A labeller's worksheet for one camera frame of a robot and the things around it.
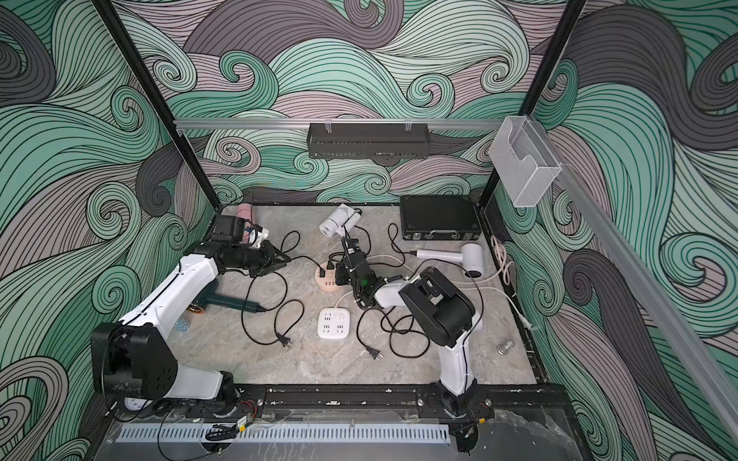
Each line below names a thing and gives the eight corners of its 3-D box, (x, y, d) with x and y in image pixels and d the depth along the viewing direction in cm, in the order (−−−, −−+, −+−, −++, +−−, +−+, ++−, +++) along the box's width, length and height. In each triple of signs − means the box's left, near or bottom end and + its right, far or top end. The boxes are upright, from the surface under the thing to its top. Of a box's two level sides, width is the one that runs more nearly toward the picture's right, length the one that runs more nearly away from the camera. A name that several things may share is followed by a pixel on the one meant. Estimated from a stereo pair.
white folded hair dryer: (321, 233, 112) (319, 225, 108) (342, 210, 121) (342, 201, 117) (341, 243, 109) (340, 235, 105) (362, 219, 117) (362, 210, 113)
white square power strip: (316, 338, 86) (315, 334, 84) (319, 311, 92) (318, 307, 89) (349, 338, 86) (349, 334, 84) (350, 311, 92) (350, 307, 89)
